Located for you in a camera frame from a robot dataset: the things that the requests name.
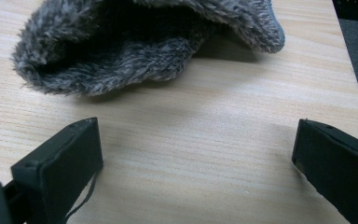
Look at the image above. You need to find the grey fuzzy garment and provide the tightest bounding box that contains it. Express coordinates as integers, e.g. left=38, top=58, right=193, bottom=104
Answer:
left=10, top=0, right=286, bottom=97

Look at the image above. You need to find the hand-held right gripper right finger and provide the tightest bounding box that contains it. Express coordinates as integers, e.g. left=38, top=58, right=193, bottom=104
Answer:
left=291, top=119, right=358, bottom=224

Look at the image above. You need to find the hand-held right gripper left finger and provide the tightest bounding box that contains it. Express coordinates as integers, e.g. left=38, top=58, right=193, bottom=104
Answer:
left=10, top=117, right=104, bottom=224

